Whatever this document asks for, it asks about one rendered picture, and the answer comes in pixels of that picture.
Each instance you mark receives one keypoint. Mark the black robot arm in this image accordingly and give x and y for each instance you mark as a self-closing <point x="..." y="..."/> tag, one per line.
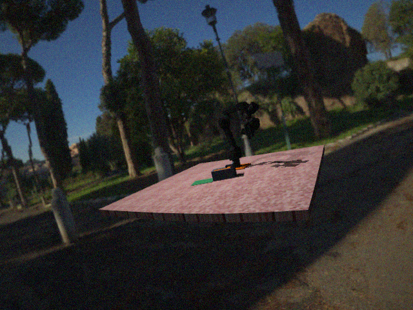
<point x="235" y="151"/>

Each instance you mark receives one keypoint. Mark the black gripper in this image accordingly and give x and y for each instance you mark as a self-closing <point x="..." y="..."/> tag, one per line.
<point x="250" y="124"/>

